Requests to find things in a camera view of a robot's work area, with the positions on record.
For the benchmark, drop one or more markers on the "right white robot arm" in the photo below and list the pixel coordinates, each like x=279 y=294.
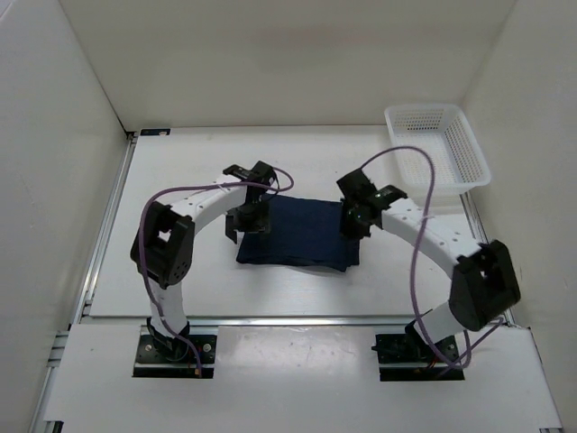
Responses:
x=483 y=280

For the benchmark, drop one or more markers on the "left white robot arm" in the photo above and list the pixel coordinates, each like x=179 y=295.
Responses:
x=163 y=247

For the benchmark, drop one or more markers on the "dark blue denim trousers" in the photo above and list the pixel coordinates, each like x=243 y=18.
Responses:
x=303 y=233

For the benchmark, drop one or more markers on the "aluminium rail frame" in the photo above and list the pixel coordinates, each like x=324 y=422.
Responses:
x=294 y=346

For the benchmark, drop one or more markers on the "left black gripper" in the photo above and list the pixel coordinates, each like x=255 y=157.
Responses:
x=261 y=225

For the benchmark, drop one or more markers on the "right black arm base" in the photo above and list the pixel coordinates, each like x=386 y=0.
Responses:
x=401 y=360

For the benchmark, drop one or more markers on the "white perforated plastic basket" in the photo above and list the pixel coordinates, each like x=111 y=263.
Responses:
x=444 y=133

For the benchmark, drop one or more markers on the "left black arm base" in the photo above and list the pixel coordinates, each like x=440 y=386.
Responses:
x=153 y=359

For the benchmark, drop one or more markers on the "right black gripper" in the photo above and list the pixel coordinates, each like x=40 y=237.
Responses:
x=348 y=231

